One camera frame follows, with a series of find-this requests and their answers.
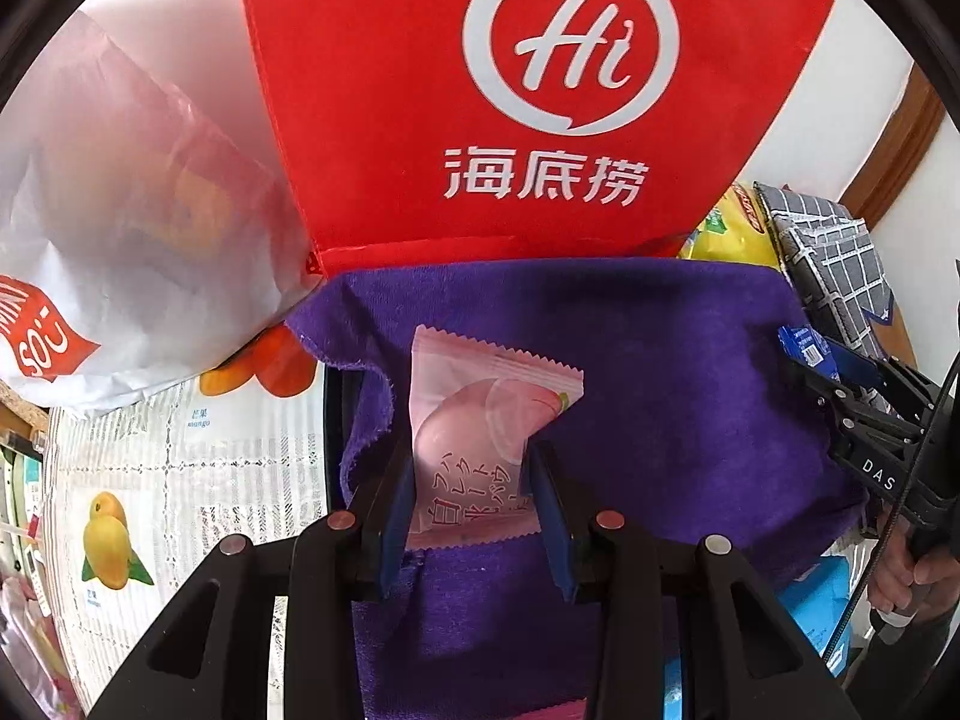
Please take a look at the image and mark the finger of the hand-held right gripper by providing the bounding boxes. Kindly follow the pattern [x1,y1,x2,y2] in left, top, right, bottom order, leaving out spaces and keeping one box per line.
[821,343,938,410]
[784,356,923,440]

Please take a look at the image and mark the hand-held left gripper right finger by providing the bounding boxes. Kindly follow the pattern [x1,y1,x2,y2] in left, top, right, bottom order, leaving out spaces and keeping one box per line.
[529,441,863,720]

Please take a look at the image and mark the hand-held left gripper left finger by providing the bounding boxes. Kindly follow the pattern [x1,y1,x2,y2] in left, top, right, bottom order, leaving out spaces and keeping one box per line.
[88,439,417,720]

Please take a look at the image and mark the small blue snack packet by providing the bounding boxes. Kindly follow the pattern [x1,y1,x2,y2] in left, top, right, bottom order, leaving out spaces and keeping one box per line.
[778,324,845,383]

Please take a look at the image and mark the light pink peach snack packet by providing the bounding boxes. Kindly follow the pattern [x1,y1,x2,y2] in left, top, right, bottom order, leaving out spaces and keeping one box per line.
[411,324,584,550]

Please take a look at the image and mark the person's right forearm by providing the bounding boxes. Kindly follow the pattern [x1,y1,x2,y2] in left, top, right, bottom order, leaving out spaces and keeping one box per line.
[847,611,960,720]

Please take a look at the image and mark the person's right hand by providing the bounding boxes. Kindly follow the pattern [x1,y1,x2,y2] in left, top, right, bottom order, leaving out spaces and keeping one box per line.
[866,525,960,623]

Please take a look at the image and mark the grey checked cloth pouch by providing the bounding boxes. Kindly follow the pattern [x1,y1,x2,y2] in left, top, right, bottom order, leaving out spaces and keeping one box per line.
[754,181,912,376]

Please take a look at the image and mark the purple cloth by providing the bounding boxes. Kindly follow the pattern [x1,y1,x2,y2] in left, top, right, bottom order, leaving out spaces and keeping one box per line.
[285,256,871,720]

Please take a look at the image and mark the yellow snack bag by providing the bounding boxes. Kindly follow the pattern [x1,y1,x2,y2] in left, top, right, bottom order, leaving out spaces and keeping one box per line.
[679,184,781,267]

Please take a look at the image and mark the white plastic shopping bag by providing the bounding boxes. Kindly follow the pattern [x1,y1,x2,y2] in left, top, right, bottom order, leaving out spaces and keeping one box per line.
[0,11,325,412]

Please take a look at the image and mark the red paper bag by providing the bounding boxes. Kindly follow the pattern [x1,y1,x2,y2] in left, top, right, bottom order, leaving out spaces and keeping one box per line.
[235,0,841,278]

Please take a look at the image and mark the wooden door frame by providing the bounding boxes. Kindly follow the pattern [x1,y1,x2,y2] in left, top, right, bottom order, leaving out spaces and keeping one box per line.
[855,64,947,230]

